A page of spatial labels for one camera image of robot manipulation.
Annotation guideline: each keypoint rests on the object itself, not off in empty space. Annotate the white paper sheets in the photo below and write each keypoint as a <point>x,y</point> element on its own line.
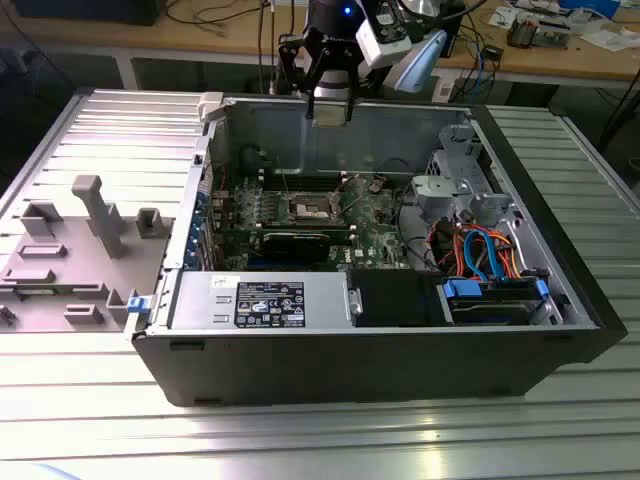
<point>607,40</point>

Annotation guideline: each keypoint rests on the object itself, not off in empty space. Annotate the blue case latch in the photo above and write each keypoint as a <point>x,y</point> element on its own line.
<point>137,305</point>

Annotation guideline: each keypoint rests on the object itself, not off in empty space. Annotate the small black box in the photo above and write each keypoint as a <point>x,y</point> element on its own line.
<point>493,52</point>

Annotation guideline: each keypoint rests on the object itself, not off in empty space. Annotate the green circuit board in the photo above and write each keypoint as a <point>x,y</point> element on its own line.
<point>552,35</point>

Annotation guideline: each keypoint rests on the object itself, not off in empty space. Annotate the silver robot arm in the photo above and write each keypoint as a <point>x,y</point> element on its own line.
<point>422,60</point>

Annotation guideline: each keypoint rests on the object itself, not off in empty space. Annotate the black drive bay shroud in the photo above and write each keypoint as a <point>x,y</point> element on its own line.
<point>390,300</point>

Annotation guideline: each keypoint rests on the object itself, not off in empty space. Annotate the tall black box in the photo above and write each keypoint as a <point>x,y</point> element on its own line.
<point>455,25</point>

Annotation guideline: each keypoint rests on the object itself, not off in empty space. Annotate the metal drive cage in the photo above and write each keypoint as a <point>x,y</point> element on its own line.
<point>440,187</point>

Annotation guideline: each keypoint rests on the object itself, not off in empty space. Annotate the grey power supply unit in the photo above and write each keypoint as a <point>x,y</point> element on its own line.
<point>200,300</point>

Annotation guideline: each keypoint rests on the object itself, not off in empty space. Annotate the black PC case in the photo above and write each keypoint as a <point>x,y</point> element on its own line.
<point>350,370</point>

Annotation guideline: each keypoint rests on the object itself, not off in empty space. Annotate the brown transformer device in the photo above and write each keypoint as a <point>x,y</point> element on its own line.
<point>522,32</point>

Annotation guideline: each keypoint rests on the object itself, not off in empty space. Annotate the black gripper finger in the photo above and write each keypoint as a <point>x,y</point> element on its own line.
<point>310,65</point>
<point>353,75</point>

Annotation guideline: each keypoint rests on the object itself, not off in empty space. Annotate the black flat device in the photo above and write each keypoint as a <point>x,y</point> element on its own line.
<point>85,10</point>

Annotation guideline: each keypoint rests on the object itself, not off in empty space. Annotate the blue box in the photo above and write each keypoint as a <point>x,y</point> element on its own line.
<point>590,6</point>

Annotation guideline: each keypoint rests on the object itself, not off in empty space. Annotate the grey parts rack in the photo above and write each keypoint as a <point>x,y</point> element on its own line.
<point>75,270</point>

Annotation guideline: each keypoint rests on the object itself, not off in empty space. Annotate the silver CPU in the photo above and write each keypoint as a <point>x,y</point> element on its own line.
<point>331,120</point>

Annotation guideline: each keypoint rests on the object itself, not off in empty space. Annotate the coin battery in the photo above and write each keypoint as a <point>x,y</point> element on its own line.
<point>375,187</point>

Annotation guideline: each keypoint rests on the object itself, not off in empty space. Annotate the black graphics card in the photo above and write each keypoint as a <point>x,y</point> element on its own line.
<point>295,247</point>

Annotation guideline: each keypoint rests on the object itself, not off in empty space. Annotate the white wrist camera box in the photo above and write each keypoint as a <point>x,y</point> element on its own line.
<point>385,50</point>

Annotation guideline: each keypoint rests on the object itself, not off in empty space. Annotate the green motherboard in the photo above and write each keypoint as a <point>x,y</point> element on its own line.
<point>370,240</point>

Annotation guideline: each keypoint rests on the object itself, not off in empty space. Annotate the wooden desk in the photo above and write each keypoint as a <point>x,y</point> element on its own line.
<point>210,37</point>

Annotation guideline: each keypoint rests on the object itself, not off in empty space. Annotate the hard disk in blue carrier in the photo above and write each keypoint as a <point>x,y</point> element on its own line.
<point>490,312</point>

